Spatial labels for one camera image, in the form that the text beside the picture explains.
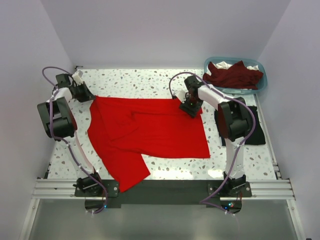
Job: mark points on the aluminium frame rail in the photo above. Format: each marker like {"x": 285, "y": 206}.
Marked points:
{"x": 155, "y": 189}

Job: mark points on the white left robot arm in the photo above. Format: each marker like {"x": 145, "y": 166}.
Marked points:
{"x": 59, "y": 124}

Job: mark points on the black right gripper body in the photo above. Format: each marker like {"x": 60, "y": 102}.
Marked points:
{"x": 191, "y": 105}

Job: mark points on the dark maroon t shirt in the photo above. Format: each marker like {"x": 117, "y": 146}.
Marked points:
{"x": 236, "y": 77}

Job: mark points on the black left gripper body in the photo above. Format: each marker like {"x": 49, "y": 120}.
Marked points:
{"x": 81, "y": 94}

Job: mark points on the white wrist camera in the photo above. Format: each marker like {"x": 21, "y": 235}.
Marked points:
{"x": 180, "y": 95}
{"x": 77, "y": 77}

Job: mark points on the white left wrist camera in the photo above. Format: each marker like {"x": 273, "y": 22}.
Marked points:
{"x": 77, "y": 77}

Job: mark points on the red t shirt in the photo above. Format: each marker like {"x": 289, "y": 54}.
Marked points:
{"x": 122, "y": 130}

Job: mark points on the translucent blue plastic bin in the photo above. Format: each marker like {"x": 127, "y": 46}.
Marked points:
{"x": 247, "y": 62}

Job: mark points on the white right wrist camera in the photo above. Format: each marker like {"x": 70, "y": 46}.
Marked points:
{"x": 180, "y": 95}

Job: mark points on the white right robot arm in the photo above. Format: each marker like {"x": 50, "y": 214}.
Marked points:
{"x": 235, "y": 123}

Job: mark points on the folded black t shirt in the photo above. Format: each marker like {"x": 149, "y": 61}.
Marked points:
{"x": 257, "y": 138}

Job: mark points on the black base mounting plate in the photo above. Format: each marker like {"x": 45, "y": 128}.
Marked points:
{"x": 229, "y": 205}

